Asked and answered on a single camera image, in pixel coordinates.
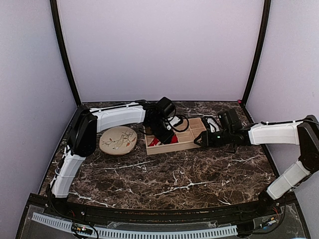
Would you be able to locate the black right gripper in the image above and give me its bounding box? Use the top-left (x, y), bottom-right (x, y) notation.
top-left (194, 128), bottom-right (233, 148)

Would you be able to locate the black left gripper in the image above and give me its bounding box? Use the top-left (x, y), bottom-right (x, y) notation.
top-left (148, 119), bottom-right (175, 144)

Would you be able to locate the wooden compartment tray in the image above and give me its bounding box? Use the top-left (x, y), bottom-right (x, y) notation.
top-left (144, 118), bottom-right (206, 155)

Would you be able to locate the red sock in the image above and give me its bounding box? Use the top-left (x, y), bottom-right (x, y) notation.
top-left (170, 134), bottom-right (178, 144)
top-left (148, 137), bottom-right (161, 147)

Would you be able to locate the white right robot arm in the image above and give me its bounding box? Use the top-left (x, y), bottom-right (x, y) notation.
top-left (194, 109), bottom-right (319, 216)

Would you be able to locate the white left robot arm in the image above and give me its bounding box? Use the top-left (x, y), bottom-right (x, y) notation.
top-left (46, 97), bottom-right (176, 217)

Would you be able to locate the cream plate with bird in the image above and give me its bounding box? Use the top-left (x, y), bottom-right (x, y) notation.
top-left (99, 126), bottom-right (138, 155)

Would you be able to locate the small circuit board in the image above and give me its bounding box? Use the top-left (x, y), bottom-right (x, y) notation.
top-left (71, 223), bottom-right (93, 235)

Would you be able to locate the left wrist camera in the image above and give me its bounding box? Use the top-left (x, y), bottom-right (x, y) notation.
top-left (156, 97), bottom-right (175, 118)

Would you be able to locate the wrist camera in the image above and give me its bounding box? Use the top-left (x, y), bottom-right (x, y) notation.
top-left (201, 116), bottom-right (220, 133)
top-left (156, 97), bottom-right (175, 118)

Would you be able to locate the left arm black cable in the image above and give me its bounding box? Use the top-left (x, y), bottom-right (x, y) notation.
top-left (163, 113), bottom-right (190, 133)

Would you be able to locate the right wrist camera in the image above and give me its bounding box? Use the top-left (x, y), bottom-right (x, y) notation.
top-left (201, 116), bottom-right (220, 133)

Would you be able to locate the white slotted cable duct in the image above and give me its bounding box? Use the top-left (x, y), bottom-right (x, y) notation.
top-left (31, 213), bottom-right (238, 239)

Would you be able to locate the black front table rail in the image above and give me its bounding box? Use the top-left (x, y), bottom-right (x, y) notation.
top-left (27, 191), bottom-right (297, 225)

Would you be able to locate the right black frame post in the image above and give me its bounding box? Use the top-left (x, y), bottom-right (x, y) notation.
top-left (241, 0), bottom-right (272, 108)

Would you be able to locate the black frame post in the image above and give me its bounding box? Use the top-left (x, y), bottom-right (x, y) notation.
top-left (49, 0), bottom-right (82, 107)
top-left (241, 0), bottom-right (272, 108)

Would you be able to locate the left black frame post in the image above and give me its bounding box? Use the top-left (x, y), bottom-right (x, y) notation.
top-left (49, 0), bottom-right (82, 107)

